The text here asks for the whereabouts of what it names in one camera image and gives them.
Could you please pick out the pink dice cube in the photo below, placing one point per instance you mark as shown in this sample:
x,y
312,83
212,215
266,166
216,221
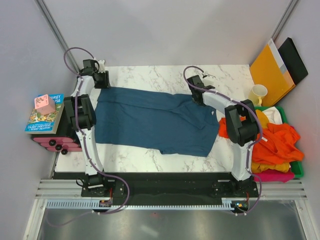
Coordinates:
x,y
44,104

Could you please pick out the pink black dumbbell set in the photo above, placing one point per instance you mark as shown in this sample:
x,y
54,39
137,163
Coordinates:
x,y
56,143

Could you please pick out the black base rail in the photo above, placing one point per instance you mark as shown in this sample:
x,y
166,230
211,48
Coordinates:
x,y
177,186

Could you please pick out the green plastic bin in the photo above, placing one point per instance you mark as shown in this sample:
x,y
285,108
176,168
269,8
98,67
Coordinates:
x,y
296,166

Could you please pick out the blue paperback book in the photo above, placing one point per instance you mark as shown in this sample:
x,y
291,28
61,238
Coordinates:
x,y
46,124

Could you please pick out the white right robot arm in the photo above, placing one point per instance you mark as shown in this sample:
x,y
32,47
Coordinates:
x,y
241,121

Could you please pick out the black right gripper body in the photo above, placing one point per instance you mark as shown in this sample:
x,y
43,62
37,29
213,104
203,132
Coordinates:
x,y
199,103

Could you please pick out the black flat box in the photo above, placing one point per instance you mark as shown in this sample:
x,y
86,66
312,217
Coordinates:
x,y
293,61

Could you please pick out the yellow t shirt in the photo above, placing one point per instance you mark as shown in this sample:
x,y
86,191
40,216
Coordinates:
x,y
261,117

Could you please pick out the yellow mug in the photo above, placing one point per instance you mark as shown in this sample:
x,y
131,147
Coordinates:
x,y
257,94

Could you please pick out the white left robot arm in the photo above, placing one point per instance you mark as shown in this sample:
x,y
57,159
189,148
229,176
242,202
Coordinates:
x,y
82,118

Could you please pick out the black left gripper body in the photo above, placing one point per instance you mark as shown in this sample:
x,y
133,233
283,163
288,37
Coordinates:
x,y
100,84

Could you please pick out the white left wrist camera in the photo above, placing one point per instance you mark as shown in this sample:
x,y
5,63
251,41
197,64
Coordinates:
x,y
101,66

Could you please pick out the white t shirt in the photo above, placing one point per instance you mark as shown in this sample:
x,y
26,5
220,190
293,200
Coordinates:
x,y
273,115

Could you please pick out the orange t shirt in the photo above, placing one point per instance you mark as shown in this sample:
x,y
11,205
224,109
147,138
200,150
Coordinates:
x,y
288,137

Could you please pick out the black box under book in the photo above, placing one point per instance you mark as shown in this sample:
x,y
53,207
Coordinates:
x,y
64,128

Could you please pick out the orange folder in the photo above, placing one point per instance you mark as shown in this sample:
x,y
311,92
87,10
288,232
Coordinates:
x,y
269,70

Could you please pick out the pink t shirt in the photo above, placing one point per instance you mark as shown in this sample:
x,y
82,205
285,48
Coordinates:
x,y
271,175

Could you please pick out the blue t shirt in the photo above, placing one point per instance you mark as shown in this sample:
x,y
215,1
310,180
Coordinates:
x,y
169,123

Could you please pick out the white cable duct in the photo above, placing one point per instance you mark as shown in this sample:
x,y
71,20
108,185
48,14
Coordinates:
x,y
106,203

